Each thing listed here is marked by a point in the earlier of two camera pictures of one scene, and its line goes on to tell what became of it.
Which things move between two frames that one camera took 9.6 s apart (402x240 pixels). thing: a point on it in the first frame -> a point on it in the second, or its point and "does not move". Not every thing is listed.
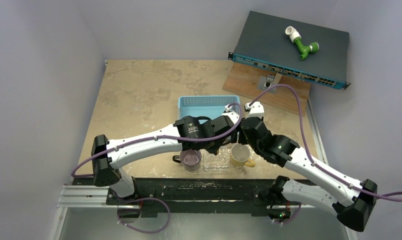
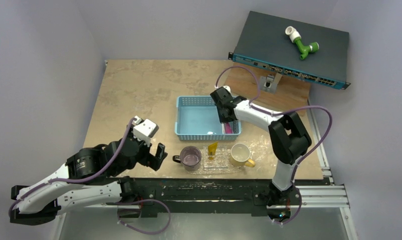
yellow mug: [239, 154] does not move
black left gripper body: [213, 146] -> [144, 157]
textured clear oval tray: [219, 163] does not move
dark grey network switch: [263, 43] does not move
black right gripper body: [246, 138] -> [225, 112]
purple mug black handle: [190, 159] does not move
